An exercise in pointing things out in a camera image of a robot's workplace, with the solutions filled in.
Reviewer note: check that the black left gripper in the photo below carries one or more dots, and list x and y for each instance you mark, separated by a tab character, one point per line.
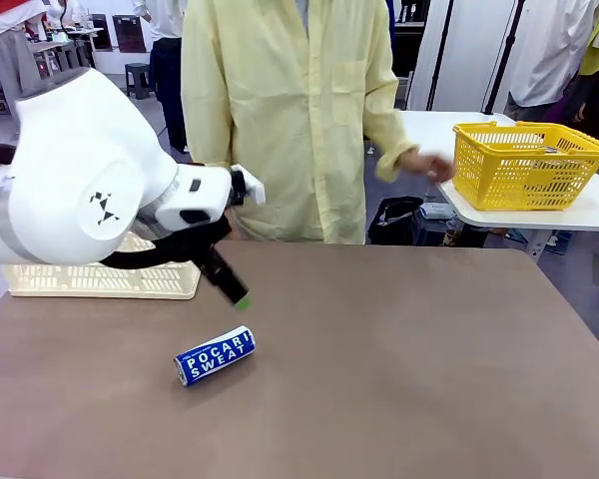
199	242

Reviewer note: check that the blue Pocari Sweat can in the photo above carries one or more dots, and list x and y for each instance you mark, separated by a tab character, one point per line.
214	355

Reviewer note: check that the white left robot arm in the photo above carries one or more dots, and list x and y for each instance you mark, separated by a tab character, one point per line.
80	149

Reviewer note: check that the person's left forearm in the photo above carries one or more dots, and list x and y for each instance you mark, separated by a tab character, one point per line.
394	144

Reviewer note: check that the cream folding shopping basket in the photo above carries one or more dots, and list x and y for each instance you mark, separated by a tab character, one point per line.
105	284

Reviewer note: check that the yellow plastic basket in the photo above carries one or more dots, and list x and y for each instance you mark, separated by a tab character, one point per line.
529	179

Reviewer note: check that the person's left hand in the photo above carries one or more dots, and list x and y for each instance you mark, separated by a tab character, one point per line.
429	167

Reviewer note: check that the person in yellow shirt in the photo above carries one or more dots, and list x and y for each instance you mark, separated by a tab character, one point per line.
279	125

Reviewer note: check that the black bag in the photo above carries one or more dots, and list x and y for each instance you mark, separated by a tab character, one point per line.
392	224

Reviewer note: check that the bystander white shirt dark trousers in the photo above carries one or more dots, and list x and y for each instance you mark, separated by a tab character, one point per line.
170	75

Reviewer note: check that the dark plastic stool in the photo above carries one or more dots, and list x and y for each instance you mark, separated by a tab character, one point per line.
139	80

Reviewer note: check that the white wipes packet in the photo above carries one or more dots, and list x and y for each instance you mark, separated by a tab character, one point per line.
436	210

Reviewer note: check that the white-legged work desk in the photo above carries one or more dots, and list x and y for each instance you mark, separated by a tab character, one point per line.
65	45

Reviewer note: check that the dark shelf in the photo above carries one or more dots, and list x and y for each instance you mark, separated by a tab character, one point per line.
409	35

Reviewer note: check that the bystander red top grey trousers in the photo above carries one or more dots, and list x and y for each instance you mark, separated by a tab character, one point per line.
10	55

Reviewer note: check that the black tripod pole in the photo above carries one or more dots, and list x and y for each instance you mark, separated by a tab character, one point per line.
504	55
440	55

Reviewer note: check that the white side table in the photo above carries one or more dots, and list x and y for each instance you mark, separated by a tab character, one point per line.
594	209

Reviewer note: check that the bystander in white shirt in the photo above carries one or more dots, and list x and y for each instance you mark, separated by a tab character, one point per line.
549	50

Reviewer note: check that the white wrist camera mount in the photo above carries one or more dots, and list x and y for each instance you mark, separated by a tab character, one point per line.
253	188

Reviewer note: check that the dark wall panel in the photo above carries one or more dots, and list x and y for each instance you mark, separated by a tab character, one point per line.
101	32
129	34

